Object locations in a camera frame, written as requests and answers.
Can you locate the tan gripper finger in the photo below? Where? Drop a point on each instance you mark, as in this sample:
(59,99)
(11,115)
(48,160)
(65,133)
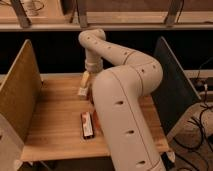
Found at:
(85,79)

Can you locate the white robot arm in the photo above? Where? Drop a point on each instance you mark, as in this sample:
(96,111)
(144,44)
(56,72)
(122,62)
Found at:
(123,75)

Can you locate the right dark divider panel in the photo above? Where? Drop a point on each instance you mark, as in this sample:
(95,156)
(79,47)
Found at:
(176,99)

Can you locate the white plastic bottle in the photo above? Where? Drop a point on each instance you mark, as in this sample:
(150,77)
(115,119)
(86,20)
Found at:
(82,92)

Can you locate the left wooden divider panel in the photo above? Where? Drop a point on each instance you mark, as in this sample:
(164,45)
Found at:
(18,93)

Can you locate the orange plastic bowl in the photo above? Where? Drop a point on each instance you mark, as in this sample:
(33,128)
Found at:
(96,121)

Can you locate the wooden back shelf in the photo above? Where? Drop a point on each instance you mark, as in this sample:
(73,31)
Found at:
(113,15)

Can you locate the black candy bar box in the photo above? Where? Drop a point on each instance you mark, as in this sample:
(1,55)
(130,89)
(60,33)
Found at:
(87,126)

